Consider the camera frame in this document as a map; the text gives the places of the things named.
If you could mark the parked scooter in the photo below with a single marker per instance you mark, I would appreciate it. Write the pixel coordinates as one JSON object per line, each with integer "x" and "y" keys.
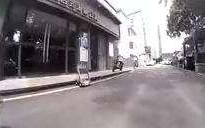
{"x": 117, "y": 65}

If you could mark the standing sign board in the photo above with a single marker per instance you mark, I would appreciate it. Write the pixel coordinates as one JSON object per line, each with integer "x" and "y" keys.
{"x": 83, "y": 76}

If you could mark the grey asphalt road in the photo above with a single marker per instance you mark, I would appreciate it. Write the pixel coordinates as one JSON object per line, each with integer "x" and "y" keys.
{"x": 130, "y": 100}

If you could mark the white building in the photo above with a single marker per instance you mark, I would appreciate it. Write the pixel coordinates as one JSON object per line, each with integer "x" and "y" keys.
{"x": 136, "y": 33}

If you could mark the white vehicle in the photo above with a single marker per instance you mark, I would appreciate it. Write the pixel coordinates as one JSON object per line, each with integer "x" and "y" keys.
{"x": 150, "y": 62}

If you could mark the dark kerb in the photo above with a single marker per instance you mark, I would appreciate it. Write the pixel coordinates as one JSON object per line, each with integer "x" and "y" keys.
{"x": 56, "y": 85}

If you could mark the dark shopfront building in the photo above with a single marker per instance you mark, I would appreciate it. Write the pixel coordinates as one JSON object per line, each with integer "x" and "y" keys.
{"x": 53, "y": 40}

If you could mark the pole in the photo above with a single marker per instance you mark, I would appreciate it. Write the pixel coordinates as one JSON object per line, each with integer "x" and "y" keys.
{"x": 160, "y": 43}

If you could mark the white painted line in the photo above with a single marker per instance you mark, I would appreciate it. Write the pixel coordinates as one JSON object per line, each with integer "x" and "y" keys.
{"x": 40, "y": 93}

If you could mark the grey pavement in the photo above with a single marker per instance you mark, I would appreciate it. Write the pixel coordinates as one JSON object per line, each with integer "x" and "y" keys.
{"x": 33, "y": 81}

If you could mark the tree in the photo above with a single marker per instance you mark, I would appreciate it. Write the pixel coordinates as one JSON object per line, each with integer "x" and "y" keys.
{"x": 190, "y": 16}

